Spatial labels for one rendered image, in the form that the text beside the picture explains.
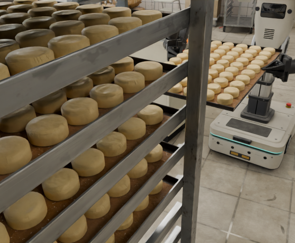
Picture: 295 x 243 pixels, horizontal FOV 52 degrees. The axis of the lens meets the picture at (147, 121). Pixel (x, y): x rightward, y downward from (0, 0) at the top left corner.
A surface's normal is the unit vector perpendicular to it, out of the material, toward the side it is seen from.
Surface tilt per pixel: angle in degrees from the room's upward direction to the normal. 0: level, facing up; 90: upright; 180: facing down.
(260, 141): 31
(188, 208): 90
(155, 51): 90
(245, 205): 0
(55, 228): 90
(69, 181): 0
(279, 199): 0
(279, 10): 90
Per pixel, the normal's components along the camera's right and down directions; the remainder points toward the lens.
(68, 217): 0.83, 0.27
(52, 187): -0.03, -0.86
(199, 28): -0.55, 0.44
